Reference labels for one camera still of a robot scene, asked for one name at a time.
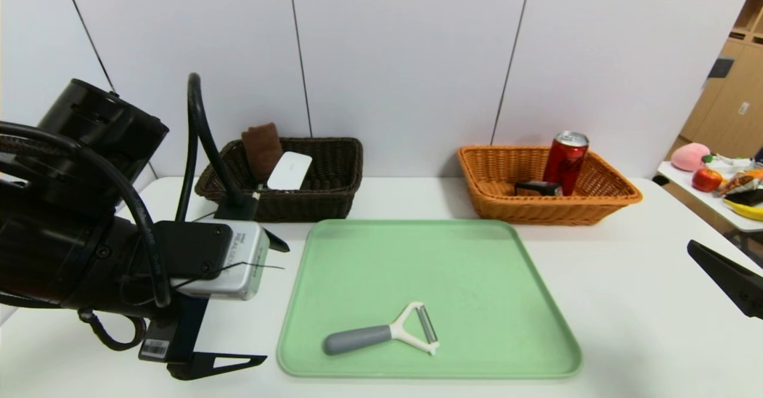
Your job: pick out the brown towel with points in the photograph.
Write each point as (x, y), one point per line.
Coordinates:
(262, 148)

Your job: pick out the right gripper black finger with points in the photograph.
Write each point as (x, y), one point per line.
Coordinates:
(733, 279)

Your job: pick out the black chewing gum box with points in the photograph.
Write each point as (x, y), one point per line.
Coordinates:
(536, 188)

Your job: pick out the pink peach plush toy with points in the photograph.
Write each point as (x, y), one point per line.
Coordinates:
(688, 156)

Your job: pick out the red soda can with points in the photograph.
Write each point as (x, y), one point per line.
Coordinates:
(565, 162)

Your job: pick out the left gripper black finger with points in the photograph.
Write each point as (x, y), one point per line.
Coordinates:
(277, 242)
(208, 365)

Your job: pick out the black flat packet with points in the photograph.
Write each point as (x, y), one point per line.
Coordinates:
(748, 196)

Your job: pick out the colourful snack bag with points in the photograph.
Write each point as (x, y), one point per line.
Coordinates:
(739, 182)

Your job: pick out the yellow banana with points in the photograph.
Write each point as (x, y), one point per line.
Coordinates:
(745, 210)

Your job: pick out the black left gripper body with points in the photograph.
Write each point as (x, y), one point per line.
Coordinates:
(162, 343)

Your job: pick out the white side table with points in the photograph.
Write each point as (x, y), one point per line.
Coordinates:
(676, 174)

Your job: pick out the dark grey wall box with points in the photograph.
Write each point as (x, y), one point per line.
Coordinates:
(719, 68)

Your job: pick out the red apple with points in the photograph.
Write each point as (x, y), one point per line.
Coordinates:
(707, 179)

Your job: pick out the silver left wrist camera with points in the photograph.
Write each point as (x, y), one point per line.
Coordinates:
(238, 261)

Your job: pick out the clear plastic bottle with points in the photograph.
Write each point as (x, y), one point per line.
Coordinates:
(759, 156)

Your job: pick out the orange wicker basket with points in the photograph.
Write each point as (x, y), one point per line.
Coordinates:
(506, 207)

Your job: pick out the dark brown wicker basket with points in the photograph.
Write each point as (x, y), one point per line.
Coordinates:
(310, 207)

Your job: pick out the light green plastic tray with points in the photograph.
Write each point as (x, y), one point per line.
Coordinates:
(477, 279)

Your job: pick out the wooden cabinet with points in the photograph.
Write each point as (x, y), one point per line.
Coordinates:
(727, 124)

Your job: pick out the white rectangular case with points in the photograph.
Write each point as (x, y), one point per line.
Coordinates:
(289, 170)

